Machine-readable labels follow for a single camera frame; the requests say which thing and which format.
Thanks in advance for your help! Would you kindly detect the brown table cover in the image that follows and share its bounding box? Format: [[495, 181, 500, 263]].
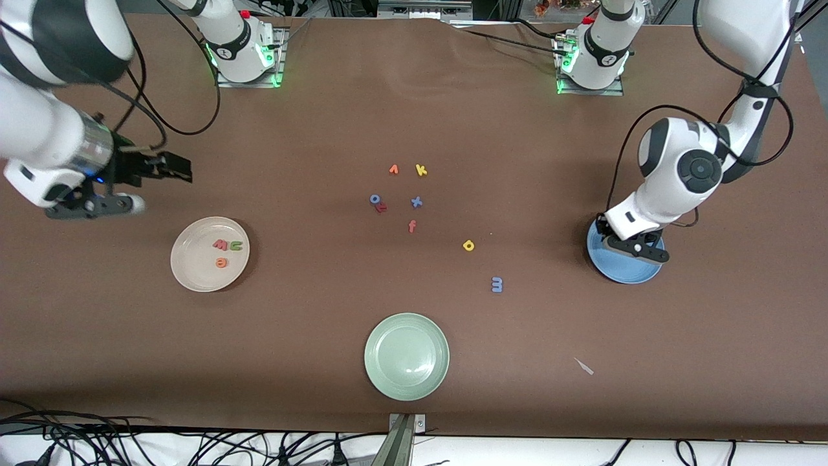
[[0, 12, 828, 441]]

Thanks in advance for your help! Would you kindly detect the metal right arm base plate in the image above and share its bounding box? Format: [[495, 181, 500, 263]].
[[215, 29, 285, 88]]

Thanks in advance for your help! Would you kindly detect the aluminium frame profile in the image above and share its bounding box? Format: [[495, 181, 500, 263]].
[[779, 0, 828, 45]]

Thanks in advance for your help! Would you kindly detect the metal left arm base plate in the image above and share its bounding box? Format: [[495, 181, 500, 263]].
[[558, 39, 625, 96]]

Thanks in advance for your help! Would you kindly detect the blue round plate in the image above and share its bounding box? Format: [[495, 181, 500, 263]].
[[586, 217, 666, 285]]

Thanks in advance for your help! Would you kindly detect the black base cable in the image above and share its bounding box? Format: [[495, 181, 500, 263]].
[[463, 29, 569, 57], [516, 18, 565, 42]]

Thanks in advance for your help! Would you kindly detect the grey metal rail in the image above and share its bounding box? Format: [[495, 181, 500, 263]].
[[378, 0, 473, 20]]

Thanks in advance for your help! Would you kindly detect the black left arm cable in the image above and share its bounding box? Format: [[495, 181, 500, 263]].
[[605, 0, 795, 227]]

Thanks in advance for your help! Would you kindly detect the pale green round plate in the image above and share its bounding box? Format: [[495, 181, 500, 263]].
[[364, 313, 450, 402]]

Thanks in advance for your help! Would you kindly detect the beige round plate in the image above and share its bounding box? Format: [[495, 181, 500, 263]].
[[171, 216, 250, 293]]

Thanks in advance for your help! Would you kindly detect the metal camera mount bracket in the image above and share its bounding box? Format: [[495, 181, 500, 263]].
[[372, 413, 426, 466]]

